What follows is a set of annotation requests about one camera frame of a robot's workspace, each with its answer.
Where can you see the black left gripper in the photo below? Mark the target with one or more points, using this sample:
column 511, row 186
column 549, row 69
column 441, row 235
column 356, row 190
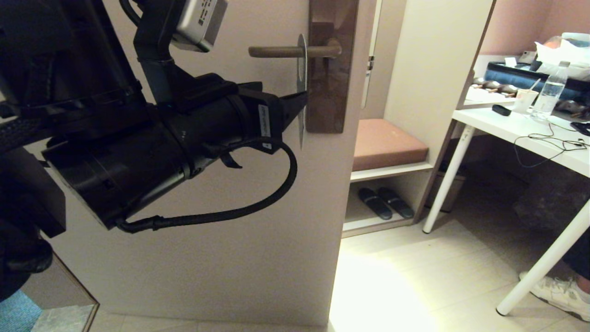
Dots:
column 230, row 120

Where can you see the light grey door hanger sign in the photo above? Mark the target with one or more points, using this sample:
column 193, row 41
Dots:
column 302, row 78

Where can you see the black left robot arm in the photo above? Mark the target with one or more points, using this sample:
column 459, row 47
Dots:
column 69, row 92

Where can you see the beige wooden door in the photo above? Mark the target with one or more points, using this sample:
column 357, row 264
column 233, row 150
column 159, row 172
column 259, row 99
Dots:
column 230, row 253

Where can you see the brown metal lock plate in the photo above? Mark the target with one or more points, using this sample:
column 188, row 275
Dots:
column 332, row 92

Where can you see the brown bench cushion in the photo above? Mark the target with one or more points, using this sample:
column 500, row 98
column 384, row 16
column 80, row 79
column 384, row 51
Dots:
column 387, row 145

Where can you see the dark blue slipper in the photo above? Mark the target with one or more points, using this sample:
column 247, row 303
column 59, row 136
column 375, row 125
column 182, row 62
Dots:
column 397, row 202
column 374, row 204

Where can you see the cream bench shelf unit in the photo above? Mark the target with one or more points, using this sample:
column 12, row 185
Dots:
column 433, row 69

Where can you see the beige waste bin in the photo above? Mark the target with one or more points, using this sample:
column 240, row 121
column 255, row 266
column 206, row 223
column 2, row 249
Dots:
column 458, row 189

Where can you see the white paper sheet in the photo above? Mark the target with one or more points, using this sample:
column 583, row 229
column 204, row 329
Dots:
column 484, row 97

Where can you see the brown glossy object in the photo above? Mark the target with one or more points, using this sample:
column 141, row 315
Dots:
column 495, row 86

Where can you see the small black remote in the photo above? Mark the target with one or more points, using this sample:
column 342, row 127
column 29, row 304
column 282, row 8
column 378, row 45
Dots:
column 500, row 110

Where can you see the white table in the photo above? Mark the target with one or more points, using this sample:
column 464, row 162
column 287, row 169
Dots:
column 507, row 125

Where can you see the navy blue suitcase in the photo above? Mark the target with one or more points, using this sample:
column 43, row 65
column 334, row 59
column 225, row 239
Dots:
column 511, row 76

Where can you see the white paper cup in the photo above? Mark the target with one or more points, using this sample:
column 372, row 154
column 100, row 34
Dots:
column 524, row 102

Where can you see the wooden stir stick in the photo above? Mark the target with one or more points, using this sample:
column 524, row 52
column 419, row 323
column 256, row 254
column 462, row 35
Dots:
column 533, row 85

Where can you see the clear plastic water bottle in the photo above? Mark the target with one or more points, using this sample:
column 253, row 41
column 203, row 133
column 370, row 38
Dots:
column 548, row 97

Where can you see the white plastic bag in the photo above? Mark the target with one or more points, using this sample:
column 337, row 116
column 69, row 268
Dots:
column 562, row 53

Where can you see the black flat gadget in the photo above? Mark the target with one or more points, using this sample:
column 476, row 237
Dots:
column 581, row 129

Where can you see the framed floor mirror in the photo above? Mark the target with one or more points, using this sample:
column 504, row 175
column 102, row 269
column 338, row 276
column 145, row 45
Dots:
column 69, row 313

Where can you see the white sneaker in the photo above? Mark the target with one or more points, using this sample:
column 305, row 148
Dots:
column 557, row 295

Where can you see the dark trouser leg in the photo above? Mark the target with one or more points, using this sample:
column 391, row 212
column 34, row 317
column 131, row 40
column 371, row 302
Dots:
column 581, row 263

